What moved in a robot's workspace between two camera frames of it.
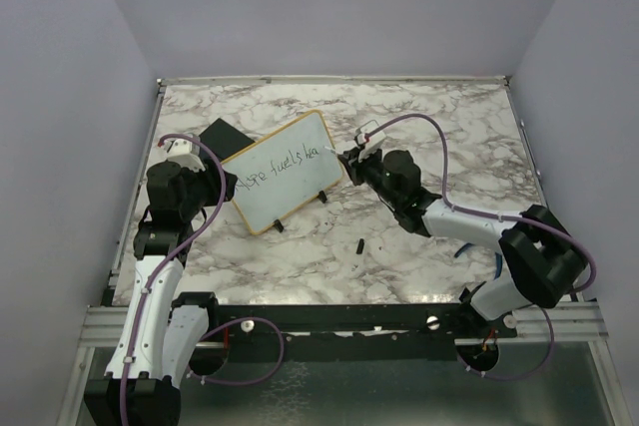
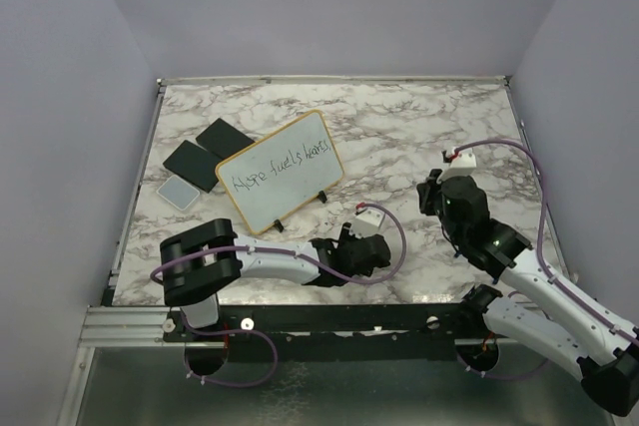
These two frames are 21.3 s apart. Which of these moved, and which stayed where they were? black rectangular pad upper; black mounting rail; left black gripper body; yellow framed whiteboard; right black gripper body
Moved: right black gripper body; left black gripper body
Stayed: black mounting rail; yellow framed whiteboard; black rectangular pad upper
